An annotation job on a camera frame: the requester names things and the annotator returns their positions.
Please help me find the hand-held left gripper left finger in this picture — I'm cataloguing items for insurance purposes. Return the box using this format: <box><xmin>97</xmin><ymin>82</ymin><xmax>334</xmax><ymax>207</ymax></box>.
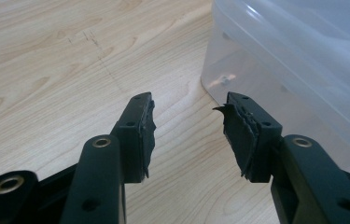
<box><xmin>60</xmin><ymin>91</ymin><xmax>157</xmax><ymax>224</ymax></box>

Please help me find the clear plastic storage box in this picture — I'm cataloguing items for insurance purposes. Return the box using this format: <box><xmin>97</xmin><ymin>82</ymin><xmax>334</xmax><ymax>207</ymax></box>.
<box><xmin>200</xmin><ymin>0</ymin><xmax>350</xmax><ymax>182</ymax></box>

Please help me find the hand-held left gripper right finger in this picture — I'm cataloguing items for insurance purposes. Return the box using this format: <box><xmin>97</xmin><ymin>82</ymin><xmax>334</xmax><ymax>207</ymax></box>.
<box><xmin>213</xmin><ymin>91</ymin><xmax>350</xmax><ymax>224</ymax></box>

